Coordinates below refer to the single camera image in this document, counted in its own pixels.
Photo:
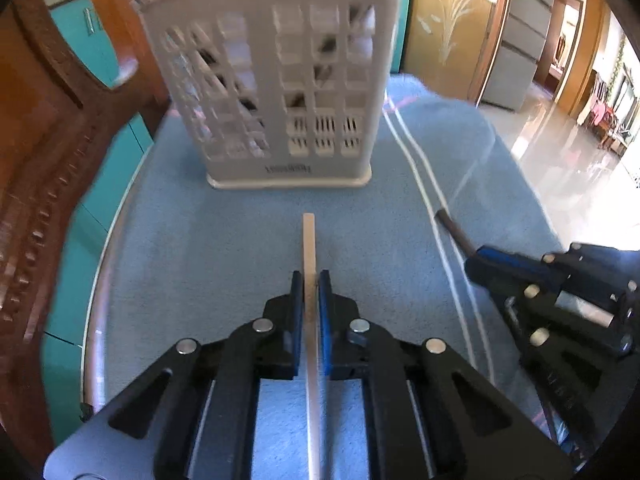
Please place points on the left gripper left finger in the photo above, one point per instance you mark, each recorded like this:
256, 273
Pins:
282, 347

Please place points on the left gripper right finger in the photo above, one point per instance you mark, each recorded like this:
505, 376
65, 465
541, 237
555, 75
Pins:
340, 358

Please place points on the beige wooden chopstick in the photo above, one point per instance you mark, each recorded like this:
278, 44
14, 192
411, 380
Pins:
312, 380

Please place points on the dark grey textured chopstick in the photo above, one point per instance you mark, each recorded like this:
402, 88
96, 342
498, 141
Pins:
456, 233

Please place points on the blue towel with stripes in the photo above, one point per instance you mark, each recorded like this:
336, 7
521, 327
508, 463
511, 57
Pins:
185, 260

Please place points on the white plastic utensil holder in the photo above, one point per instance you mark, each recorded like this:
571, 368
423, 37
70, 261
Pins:
276, 93

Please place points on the carved wooden chair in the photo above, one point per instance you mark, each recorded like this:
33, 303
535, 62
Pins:
58, 121

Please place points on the etched glass sliding door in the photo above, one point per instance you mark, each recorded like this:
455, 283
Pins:
451, 45

